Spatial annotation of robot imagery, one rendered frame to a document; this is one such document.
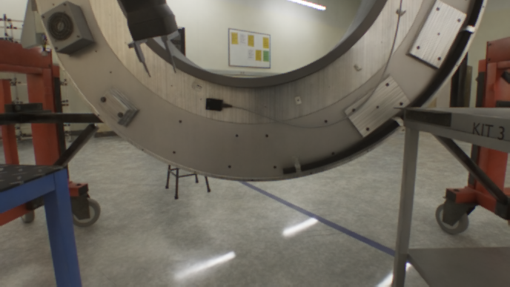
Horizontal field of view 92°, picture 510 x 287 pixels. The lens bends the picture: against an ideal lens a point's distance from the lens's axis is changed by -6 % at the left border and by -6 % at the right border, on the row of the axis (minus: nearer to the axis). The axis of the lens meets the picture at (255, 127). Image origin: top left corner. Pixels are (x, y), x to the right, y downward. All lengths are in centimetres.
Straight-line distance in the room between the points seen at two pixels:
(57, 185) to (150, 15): 33
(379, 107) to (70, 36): 92
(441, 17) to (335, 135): 45
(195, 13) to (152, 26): 611
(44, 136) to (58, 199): 111
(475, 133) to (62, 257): 75
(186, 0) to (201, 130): 587
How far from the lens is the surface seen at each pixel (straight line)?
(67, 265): 62
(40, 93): 165
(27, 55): 158
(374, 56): 84
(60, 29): 97
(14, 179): 53
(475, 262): 91
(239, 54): 692
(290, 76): 74
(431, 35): 91
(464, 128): 57
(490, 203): 158
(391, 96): 84
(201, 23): 660
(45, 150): 167
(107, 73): 94
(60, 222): 58
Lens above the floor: 72
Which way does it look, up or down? 7 degrees down
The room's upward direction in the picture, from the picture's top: straight up
